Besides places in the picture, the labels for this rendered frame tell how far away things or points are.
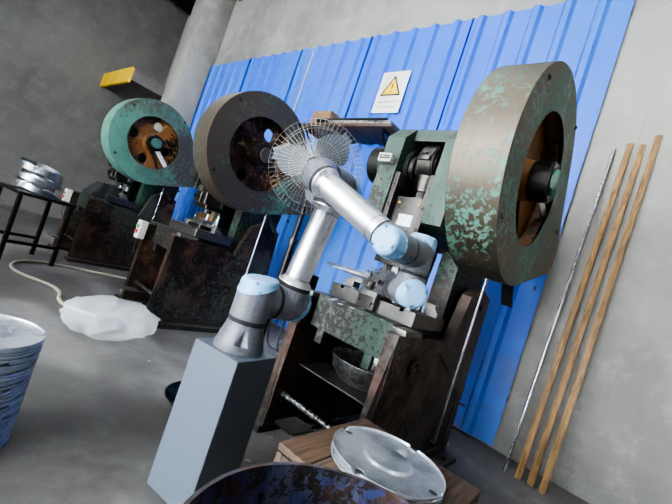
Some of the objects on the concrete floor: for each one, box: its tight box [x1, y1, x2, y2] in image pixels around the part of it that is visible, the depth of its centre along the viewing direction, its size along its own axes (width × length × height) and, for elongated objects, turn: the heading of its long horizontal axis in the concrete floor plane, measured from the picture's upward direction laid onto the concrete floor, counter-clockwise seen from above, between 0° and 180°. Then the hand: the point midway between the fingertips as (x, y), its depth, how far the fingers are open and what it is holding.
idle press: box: [48, 98, 196, 271], centre depth 420 cm, size 153×99×174 cm, turn 49°
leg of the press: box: [359, 285, 490, 469], centre depth 163 cm, size 92×12×90 cm, turn 46°
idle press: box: [114, 91, 314, 333], centre depth 310 cm, size 153×99×174 cm, turn 44°
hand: (379, 281), depth 128 cm, fingers closed
